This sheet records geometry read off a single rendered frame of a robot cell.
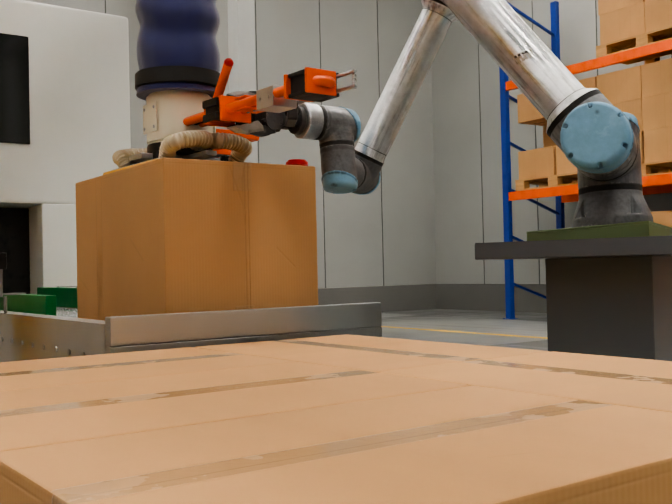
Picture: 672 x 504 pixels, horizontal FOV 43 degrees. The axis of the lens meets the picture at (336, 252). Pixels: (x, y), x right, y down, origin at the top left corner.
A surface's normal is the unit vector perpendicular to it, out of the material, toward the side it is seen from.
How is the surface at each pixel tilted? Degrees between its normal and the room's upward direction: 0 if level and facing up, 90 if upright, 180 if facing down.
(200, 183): 90
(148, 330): 90
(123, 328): 90
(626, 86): 90
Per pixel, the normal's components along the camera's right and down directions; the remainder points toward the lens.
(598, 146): -0.35, 0.00
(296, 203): 0.57, -0.03
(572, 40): -0.82, 0.01
